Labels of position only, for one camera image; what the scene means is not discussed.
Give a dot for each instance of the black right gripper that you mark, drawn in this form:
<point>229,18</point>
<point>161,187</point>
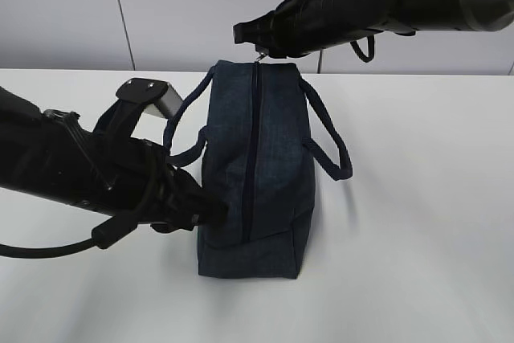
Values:
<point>294,29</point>

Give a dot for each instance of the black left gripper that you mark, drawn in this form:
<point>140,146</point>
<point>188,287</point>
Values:
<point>171,199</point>

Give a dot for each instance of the dark navy lunch bag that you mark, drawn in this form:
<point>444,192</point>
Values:
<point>266,131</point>

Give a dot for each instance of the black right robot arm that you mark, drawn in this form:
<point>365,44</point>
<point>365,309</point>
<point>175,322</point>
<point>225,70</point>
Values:
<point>364,19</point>

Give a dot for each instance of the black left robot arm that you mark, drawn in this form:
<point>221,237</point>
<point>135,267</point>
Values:
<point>106,170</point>

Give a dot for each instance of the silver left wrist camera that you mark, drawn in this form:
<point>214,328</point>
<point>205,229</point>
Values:
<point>157,97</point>

